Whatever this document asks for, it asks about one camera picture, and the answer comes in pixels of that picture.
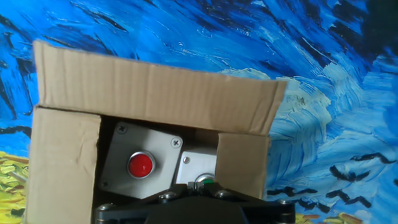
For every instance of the blue yellow painted cloth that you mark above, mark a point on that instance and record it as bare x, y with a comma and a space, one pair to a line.
326, 109

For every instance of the grey red button switch box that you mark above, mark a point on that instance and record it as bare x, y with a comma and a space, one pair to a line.
140, 146

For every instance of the grey green button switch box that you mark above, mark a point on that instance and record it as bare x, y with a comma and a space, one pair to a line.
196, 165

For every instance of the brown cardboard box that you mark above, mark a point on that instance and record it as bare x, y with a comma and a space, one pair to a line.
155, 93

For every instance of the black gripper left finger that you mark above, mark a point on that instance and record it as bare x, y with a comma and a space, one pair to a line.
124, 213

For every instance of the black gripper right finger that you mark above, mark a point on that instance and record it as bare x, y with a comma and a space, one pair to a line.
267, 213

